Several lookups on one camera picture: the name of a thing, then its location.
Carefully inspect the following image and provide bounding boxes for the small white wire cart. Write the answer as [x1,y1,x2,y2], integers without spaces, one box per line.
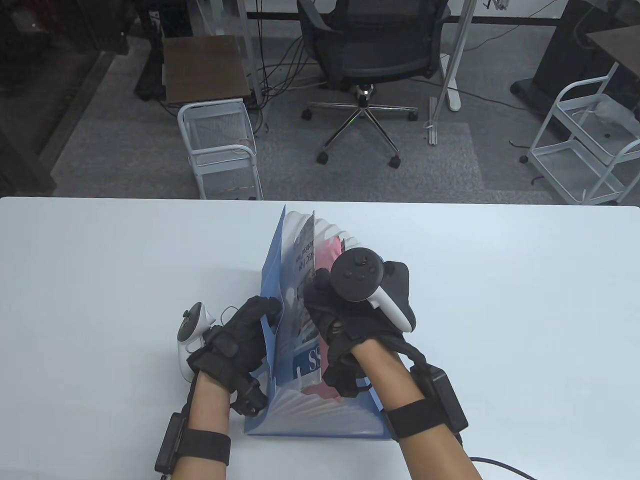
[177,99,264,201]

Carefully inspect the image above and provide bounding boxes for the large white wire cart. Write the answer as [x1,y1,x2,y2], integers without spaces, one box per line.
[520,62,640,206]

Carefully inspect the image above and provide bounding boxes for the brown desk top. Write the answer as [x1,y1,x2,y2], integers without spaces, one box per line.
[586,25,640,81]

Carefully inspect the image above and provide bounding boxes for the black left wrist strap box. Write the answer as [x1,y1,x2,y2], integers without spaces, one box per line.
[154,412,232,475]

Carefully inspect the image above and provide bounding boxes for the white black controller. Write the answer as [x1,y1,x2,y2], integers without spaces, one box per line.
[331,248,414,333]
[177,301,218,383]

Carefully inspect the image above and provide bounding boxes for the person's right forearm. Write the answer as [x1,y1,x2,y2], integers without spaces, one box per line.
[350,339,483,480]

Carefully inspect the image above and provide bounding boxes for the brown wooden side table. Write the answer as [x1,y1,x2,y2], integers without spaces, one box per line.
[162,35,252,107]

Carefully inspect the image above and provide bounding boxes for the black desk leg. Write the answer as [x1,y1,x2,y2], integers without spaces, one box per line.
[134,0,168,101]

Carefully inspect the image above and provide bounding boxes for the black wrist strap box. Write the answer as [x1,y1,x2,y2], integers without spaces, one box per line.
[154,412,232,475]
[382,365,469,442]

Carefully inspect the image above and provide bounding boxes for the white metal rail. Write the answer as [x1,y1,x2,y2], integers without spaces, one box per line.
[426,96,439,146]

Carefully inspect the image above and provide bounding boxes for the white black right controller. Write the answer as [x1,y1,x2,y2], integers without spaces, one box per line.
[331,248,414,333]

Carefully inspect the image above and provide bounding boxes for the black right wrist strap box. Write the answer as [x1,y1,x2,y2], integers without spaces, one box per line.
[382,365,469,442]

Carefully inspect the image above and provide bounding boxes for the white black left controller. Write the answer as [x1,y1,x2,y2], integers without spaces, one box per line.
[177,301,218,383]

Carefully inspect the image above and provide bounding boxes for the black office chair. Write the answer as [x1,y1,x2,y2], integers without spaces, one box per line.
[296,0,451,168]

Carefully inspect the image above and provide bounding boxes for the person's left hand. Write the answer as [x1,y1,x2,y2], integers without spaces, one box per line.
[186,296,283,418]

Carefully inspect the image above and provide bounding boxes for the large newspaper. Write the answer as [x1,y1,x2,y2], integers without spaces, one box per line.
[276,210,326,392]

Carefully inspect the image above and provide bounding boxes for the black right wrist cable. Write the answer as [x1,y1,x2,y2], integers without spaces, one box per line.
[469,456,541,480]

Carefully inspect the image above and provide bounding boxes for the clear plastic bag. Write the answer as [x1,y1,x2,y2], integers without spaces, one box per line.
[590,95,640,138]

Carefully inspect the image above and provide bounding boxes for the thin white desk leg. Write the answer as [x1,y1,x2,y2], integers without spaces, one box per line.
[235,0,273,108]

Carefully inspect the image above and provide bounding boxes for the bundle of floor cables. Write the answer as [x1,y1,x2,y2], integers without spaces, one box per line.
[250,30,331,136]

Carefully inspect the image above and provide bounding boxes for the white desk leg with foot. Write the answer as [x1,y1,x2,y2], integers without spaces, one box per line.
[432,0,479,121]

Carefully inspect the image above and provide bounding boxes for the blue accordion folder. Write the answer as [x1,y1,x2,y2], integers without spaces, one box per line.
[243,204,397,441]

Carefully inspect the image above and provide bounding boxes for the person's left forearm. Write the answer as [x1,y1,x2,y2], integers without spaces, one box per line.
[170,372,232,480]

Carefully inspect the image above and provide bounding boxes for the black desk base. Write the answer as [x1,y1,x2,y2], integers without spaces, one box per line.
[510,0,640,118]

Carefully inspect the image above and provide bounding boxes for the person's right hand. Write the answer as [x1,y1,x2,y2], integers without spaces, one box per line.
[303,260,416,399]

